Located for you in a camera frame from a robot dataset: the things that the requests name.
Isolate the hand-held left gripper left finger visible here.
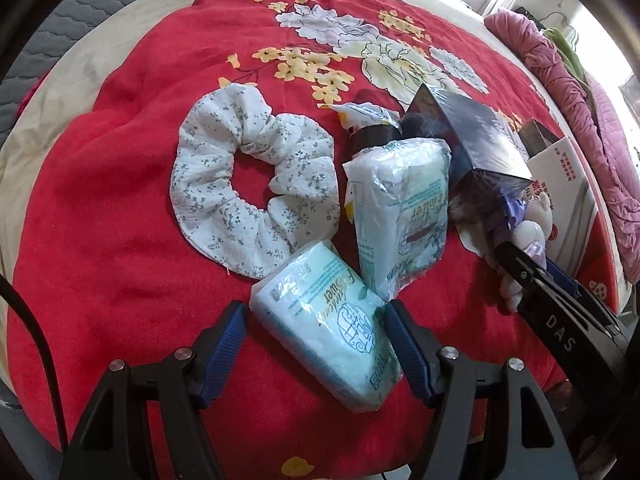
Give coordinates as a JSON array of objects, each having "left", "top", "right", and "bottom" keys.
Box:
[{"left": 60, "top": 301, "right": 248, "bottom": 480}]

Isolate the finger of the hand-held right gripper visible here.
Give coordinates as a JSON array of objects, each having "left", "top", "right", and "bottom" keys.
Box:
[
  {"left": 492, "top": 240, "right": 551, "bottom": 293},
  {"left": 545, "top": 257, "right": 611, "bottom": 313}
]

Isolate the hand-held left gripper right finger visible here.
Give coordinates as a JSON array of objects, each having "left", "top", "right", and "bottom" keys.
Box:
[{"left": 384, "top": 299, "right": 583, "bottom": 480}]

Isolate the white teddy bear plush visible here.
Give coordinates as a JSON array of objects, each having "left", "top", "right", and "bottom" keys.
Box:
[{"left": 460, "top": 180, "right": 553, "bottom": 313}]

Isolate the mint green tissue packet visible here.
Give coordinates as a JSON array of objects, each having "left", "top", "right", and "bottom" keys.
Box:
[
  {"left": 248, "top": 240, "right": 403, "bottom": 413},
  {"left": 344, "top": 137, "right": 452, "bottom": 302}
]

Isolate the red tissue box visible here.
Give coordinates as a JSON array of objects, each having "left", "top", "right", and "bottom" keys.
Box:
[{"left": 525, "top": 135, "right": 600, "bottom": 281}]

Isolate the tube with black cap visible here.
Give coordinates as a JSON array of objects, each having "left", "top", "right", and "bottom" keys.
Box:
[{"left": 320, "top": 101, "right": 406, "bottom": 156}]

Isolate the white floral scrunchie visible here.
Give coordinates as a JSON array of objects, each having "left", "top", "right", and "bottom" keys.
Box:
[{"left": 170, "top": 81, "right": 335, "bottom": 281}]

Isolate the pink quilt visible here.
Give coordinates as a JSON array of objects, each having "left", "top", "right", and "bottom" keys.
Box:
[{"left": 484, "top": 10, "right": 640, "bottom": 283}]

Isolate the dark blue box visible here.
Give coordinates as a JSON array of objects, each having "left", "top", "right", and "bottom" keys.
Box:
[{"left": 405, "top": 82, "right": 533, "bottom": 221}]

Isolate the red floral blanket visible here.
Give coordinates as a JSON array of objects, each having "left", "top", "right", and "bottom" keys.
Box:
[{"left": 5, "top": 0, "right": 621, "bottom": 480}]

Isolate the green blanket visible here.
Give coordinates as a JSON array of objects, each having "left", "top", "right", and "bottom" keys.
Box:
[{"left": 542, "top": 27, "right": 588, "bottom": 86}]

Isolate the beige bed sheet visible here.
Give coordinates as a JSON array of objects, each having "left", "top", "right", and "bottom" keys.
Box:
[{"left": 0, "top": 0, "right": 640, "bottom": 311}]

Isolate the grey quilted headboard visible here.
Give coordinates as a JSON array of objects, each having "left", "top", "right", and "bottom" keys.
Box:
[{"left": 0, "top": 0, "right": 136, "bottom": 126}]

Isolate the black cable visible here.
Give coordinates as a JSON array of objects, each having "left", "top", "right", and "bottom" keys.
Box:
[{"left": 0, "top": 275, "right": 71, "bottom": 453}]

